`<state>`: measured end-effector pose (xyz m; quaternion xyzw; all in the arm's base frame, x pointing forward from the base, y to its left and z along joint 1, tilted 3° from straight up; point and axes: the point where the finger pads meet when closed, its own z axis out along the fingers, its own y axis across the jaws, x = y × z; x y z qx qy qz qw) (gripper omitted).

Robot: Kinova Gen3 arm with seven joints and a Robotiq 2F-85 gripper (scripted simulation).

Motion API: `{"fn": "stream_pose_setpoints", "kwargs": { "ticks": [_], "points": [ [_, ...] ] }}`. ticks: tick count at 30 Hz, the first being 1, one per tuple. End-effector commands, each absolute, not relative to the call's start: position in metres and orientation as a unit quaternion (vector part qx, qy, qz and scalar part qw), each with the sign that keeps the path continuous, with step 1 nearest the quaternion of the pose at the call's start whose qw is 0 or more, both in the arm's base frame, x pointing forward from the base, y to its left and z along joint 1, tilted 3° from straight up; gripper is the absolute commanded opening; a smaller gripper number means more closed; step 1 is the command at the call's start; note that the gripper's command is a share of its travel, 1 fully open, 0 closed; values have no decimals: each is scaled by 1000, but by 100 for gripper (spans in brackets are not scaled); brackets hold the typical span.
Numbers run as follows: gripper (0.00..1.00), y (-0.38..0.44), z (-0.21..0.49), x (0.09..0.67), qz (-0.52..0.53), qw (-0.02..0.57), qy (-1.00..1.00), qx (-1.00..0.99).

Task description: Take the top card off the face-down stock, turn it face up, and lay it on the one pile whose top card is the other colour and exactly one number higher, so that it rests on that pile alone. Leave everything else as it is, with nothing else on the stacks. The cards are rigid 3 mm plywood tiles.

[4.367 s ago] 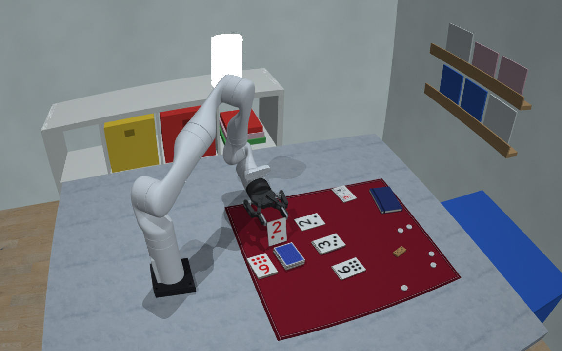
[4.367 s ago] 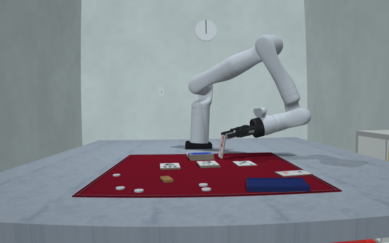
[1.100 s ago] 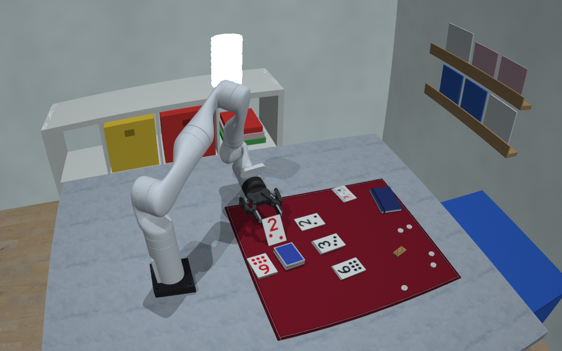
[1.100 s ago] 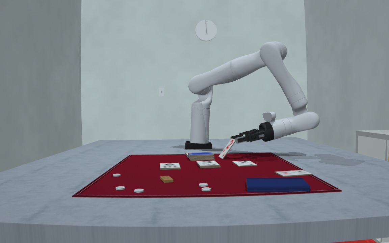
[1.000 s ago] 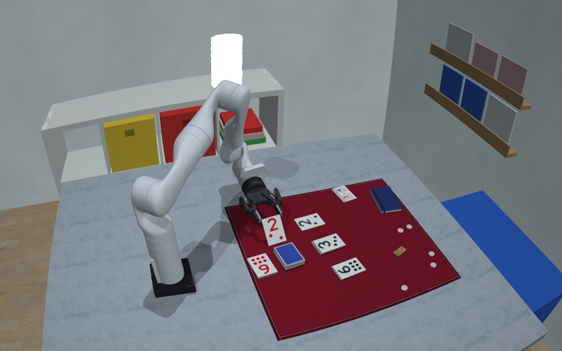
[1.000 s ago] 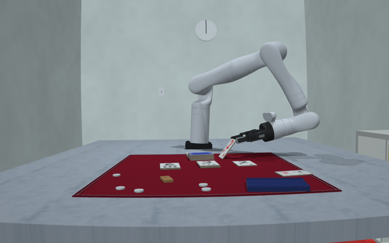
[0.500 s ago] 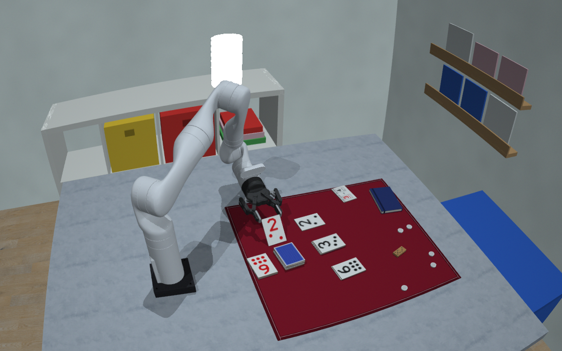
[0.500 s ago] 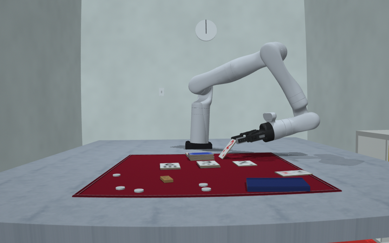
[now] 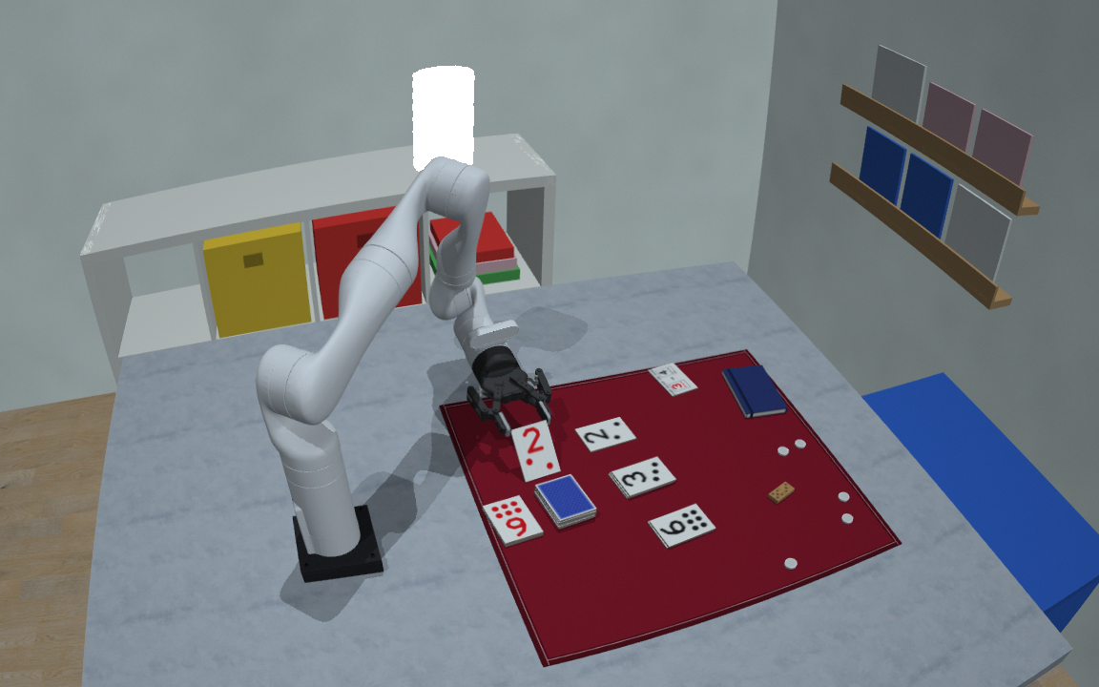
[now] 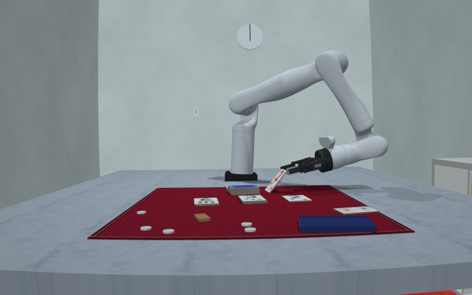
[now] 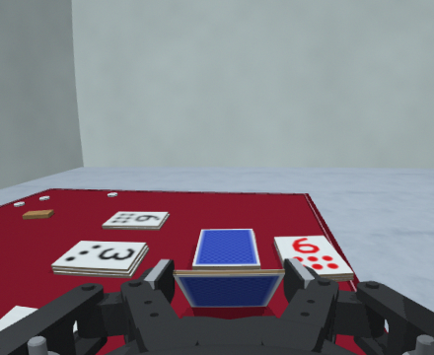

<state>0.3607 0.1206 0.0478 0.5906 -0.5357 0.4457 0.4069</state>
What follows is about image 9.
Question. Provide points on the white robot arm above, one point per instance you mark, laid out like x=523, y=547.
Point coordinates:
x=307, y=386

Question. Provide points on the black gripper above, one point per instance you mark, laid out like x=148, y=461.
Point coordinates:
x=498, y=373

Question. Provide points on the blue playing card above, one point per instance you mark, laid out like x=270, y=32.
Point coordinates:
x=565, y=498

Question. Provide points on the small tan wooden block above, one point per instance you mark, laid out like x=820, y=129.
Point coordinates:
x=781, y=492

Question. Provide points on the dark red play mat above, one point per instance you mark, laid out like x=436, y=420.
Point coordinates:
x=610, y=577
x=661, y=631

